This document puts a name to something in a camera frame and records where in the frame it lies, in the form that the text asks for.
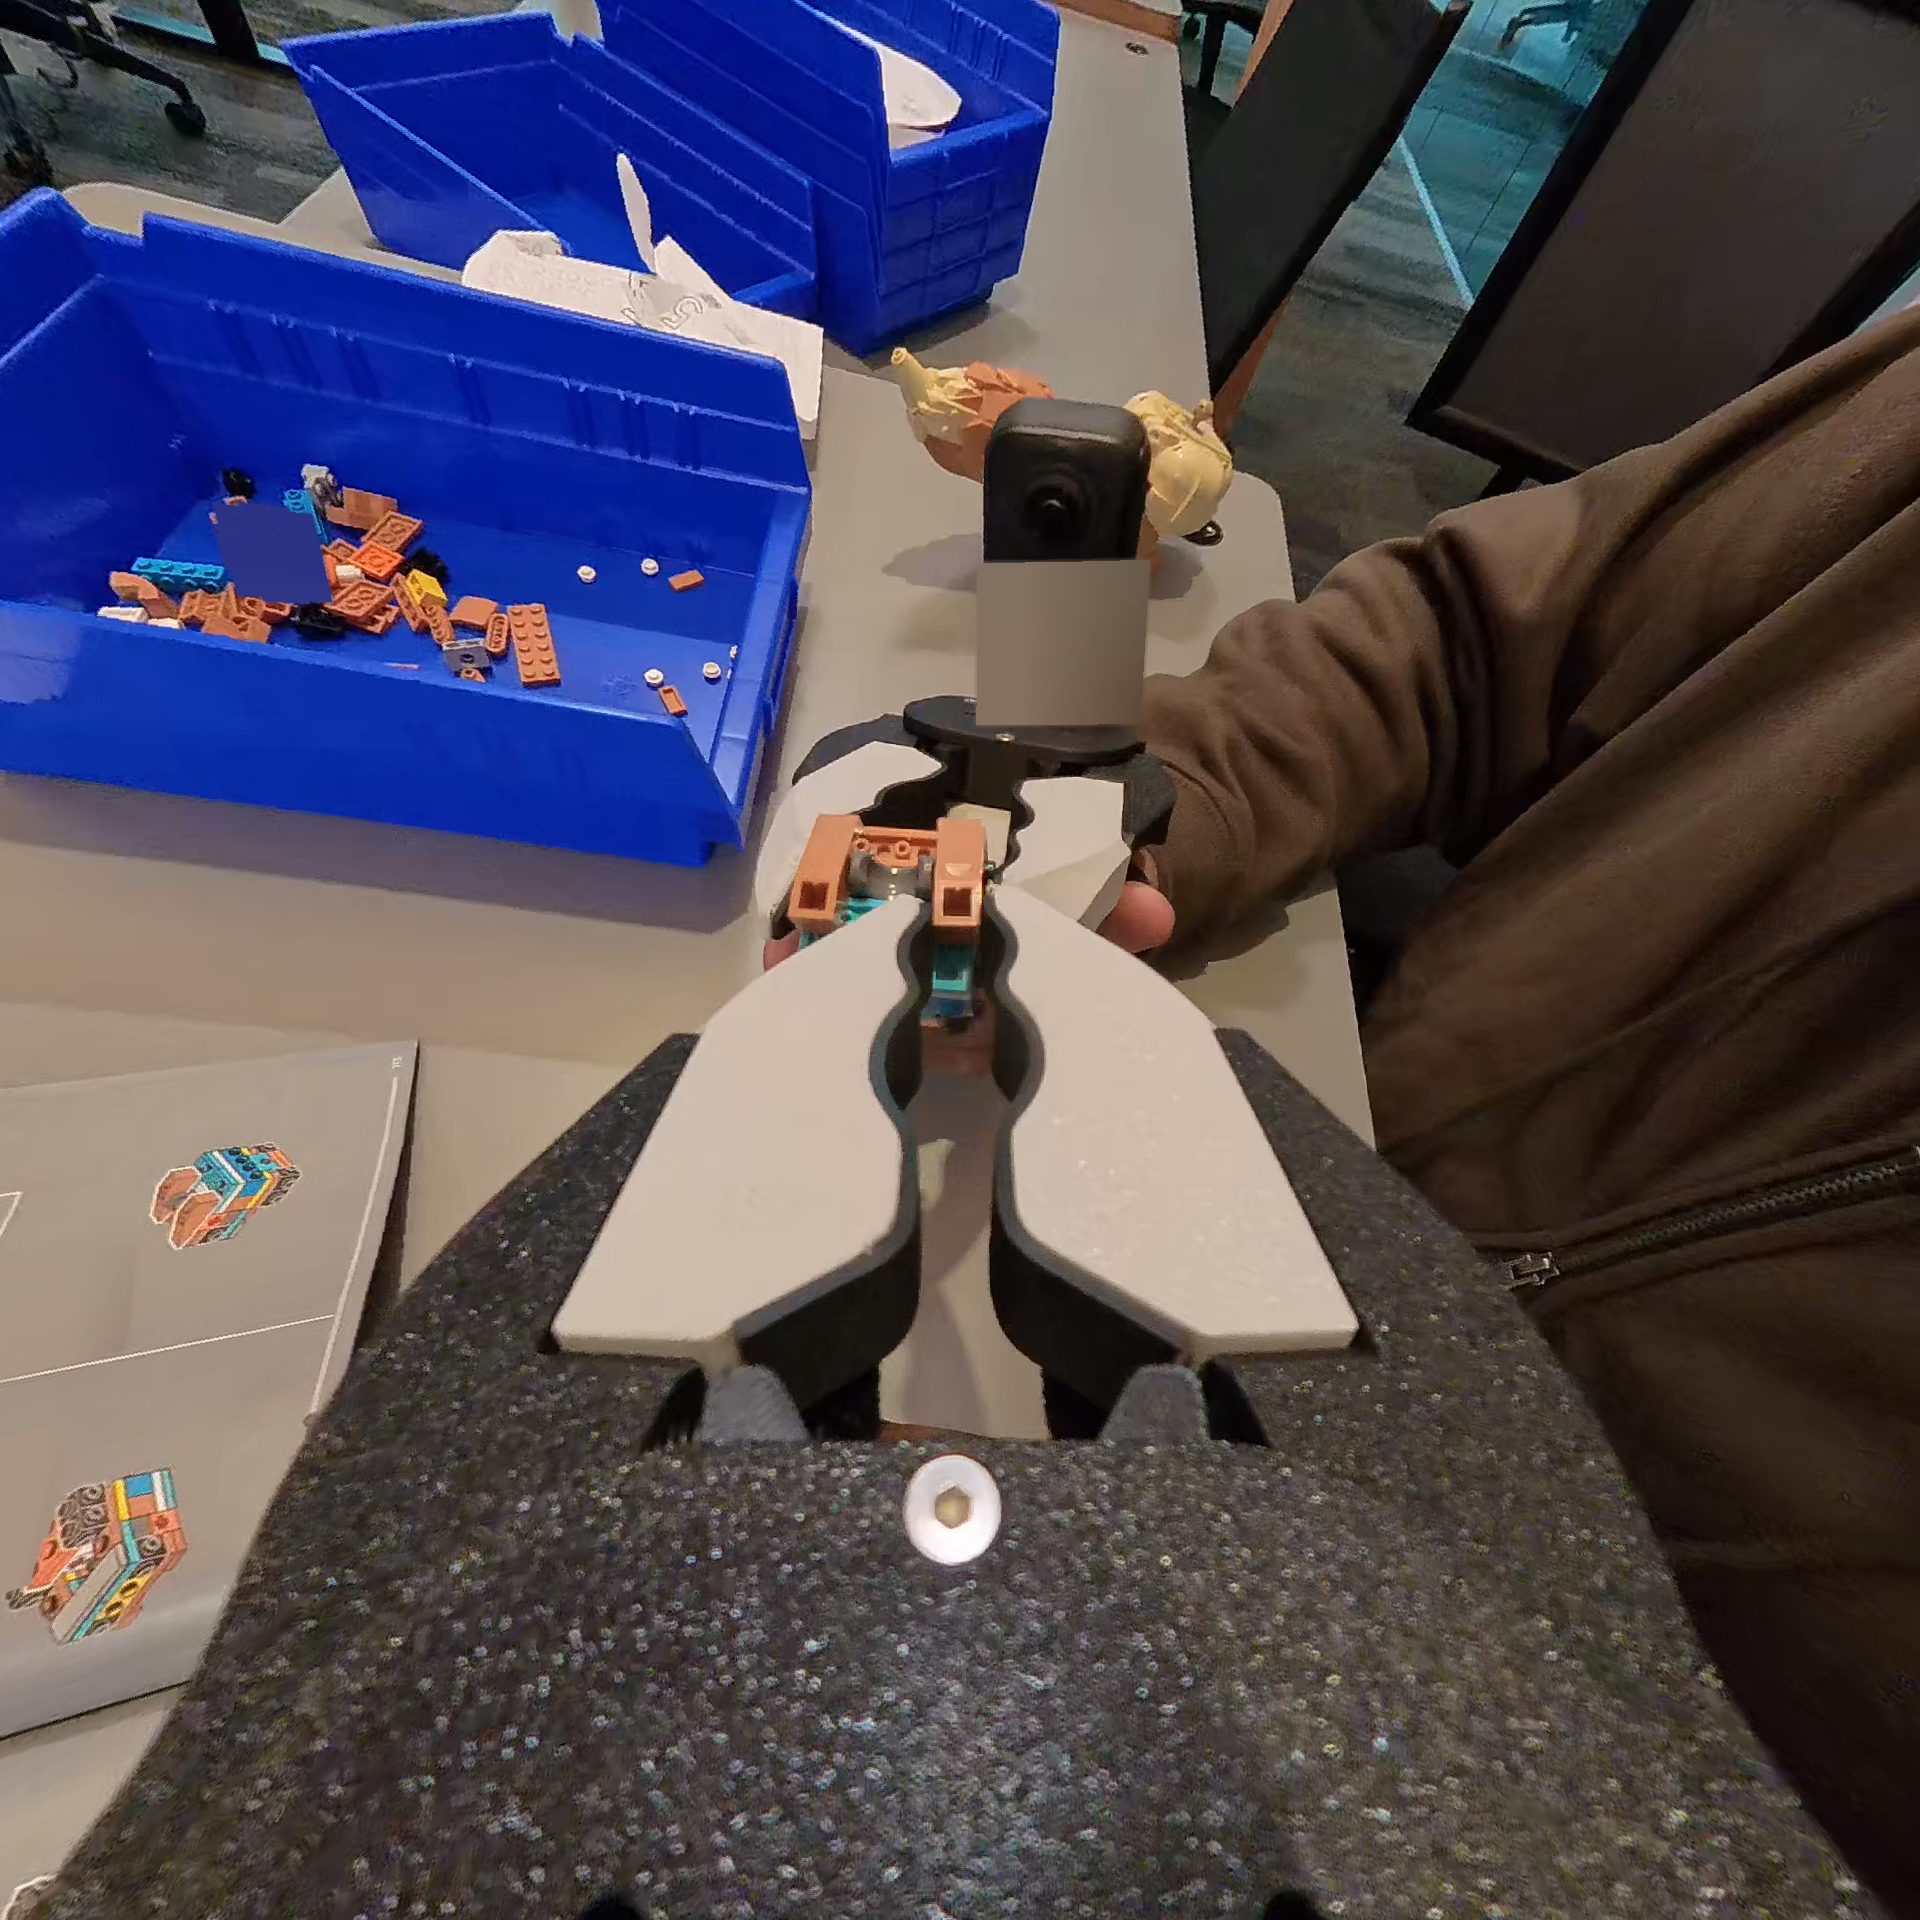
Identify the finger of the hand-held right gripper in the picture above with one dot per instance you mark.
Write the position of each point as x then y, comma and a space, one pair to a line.
1079, 848
832, 801

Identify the person's right forearm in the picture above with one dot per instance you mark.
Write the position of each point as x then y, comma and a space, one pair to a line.
1425, 705

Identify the person's brown jacket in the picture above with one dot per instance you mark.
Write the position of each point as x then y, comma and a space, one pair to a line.
1725, 1200

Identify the person's right hand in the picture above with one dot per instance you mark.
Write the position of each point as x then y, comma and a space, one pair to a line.
1144, 917

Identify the brown brick figure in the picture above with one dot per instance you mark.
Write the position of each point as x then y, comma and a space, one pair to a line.
967, 412

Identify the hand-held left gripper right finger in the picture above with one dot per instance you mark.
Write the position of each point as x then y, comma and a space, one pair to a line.
1171, 1170

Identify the multicoloured toy brick model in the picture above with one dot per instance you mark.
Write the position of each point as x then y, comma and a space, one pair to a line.
886, 879

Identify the blue plastic bin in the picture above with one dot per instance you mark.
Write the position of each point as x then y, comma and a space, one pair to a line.
750, 149
525, 452

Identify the grey instruction booklet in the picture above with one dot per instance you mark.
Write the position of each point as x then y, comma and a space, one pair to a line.
181, 1349

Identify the pile of loose bricks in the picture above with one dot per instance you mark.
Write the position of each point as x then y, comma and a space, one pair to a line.
376, 586

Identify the white paper bag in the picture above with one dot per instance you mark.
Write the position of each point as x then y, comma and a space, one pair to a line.
691, 324
916, 90

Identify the black framed panel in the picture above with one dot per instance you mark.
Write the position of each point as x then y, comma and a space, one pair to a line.
1694, 225

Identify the black mesh chair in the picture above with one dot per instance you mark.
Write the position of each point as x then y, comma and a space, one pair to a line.
1307, 149

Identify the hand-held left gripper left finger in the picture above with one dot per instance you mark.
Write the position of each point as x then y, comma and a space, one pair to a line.
750, 1170

